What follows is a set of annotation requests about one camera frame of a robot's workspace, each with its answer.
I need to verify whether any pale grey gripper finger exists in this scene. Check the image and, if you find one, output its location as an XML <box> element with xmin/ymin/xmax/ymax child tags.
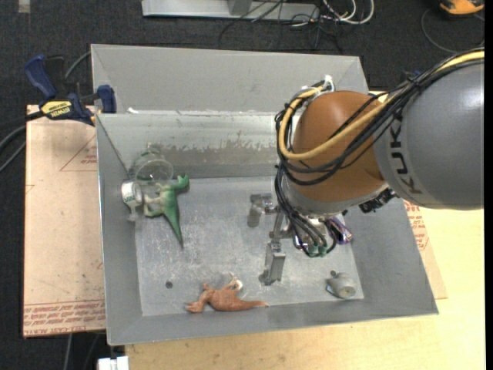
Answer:
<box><xmin>246</xmin><ymin>193</ymin><xmax>279</xmax><ymax>229</ymax></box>
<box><xmin>258</xmin><ymin>240</ymin><xmax>287</xmax><ymax>287</ymax></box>

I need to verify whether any grey metal bin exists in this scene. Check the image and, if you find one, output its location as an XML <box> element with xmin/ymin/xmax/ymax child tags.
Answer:
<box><xmin>90</xmin><ymin>43</ymin><xmax>439</xmax><ymax>346</ymax></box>

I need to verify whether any orange-brown toy dinosaur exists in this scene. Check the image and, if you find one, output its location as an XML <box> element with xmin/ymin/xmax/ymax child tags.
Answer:
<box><xmin>184</xmin><ymin>272</ymin><xmax>270</xmax><ymax>315</ymax></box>

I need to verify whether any grey cylinder with pale end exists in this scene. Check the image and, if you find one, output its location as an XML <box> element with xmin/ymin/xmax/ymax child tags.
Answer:
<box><xmin>325</xmin><ymin>271</ymin><xmax>358</xmax><ymax>300</ymax></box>

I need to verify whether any green toy dinosaur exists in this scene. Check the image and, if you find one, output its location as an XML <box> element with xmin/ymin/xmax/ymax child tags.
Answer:
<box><xmin>143</xmin><ymin>173</ymin><xmax>191</xmax><ymax>250</ymax></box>

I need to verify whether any clear glass goblet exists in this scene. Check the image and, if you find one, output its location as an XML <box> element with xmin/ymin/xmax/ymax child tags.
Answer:
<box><xmin>131</xmin><ymin>143</ymin><xmax>175</xmax><ymax>187</ymax></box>

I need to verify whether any white cup with green print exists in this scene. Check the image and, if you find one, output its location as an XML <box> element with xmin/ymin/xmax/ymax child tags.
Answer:
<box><xmin>120</xmin><ymin>180</ymin><xmax>145</xmax><ymax>223</ymax></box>

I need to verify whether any brown cardboard board, red print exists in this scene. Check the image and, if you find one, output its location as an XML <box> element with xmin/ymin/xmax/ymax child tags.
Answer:
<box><xmin>22</xmin><ymin>104</ymin><xmax>448</xmax><ymax>338</ymax></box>

